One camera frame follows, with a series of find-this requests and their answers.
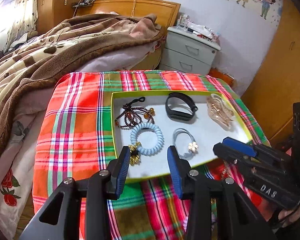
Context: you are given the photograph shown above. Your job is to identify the light blue spiral hair tie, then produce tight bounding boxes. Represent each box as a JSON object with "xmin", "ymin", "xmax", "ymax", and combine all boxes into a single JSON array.
[{"xmin": 129, "ymin": 122, "xmax": 165, "ymax": 156}]

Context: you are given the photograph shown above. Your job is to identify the yellow-green shallow cardboard box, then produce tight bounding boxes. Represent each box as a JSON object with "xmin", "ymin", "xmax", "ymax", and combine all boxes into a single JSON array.
[{"xmin": 111, "ymin": 90, "xmax": 252, "ymax": 183}]

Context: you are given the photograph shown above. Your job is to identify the black hair tie gold beads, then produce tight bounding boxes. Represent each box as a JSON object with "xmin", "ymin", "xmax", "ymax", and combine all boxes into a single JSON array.
[{"xmin": 128, "ymin": 141, "xmax": 141, "ymax": 166}]

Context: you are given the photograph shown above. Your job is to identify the glass cup on nightstand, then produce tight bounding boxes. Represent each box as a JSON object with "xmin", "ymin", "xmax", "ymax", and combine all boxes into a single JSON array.
[{"xmin": 177, "ymin": 14, "xmax": 190, "ymax": 31}]

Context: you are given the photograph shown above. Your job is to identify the clutter on nightstand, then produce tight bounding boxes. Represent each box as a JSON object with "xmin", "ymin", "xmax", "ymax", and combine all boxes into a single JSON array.
[{"xmin": 187, "ymin": 22, "xmax": 219, "ymax": 42}]

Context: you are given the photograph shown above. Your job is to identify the person's right hand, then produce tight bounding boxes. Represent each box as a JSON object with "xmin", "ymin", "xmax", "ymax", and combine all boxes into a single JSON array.
[{"xmin": 278, "ymin": 207, "xmax": 300, "ymax": 228}]

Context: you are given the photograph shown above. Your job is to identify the brown patterned blanket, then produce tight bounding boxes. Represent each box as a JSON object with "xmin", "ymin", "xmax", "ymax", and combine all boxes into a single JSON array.
[{"xmin": 0, "ymin": 14, "xmax": 164, "ymax": 157}]

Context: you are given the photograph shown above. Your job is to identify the grey white nightstand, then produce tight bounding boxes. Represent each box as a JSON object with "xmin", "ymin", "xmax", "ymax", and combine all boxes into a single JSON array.
[{"xmin": 159, "ymin": 27, "xmax": 221, "ymax": 76}]

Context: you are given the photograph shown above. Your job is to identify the wooden headboard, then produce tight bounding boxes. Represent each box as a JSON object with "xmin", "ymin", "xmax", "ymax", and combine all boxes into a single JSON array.
[{"xmin": 76, "ymin": 0, "xmax": 180, "ymax": 28}]

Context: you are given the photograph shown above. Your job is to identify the red green plaid cloth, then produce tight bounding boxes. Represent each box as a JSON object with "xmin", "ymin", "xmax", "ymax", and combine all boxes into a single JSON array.
[{"xmin": 32, "ymin": 70, "xmax": 268, "ymax": 239}]

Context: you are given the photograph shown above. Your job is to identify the black wristband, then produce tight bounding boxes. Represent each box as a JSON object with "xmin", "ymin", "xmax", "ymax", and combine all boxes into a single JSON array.
[{"xmin": 165, "ymin": 92, "xmax": 198, "ymax": 121}]

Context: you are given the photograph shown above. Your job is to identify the grey hair tie gold flower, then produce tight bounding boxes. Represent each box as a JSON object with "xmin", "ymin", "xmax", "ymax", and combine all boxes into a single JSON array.
[{"xmin": 172, "ymin": 128, "xmax": 199, "ymax": 160}]

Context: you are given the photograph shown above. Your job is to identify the wooden wardrobe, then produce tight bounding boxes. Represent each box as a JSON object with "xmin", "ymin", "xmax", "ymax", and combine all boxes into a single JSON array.
[{"xmin": 241, "ymin": 0, "xmax": 300, "ymax": 146}]

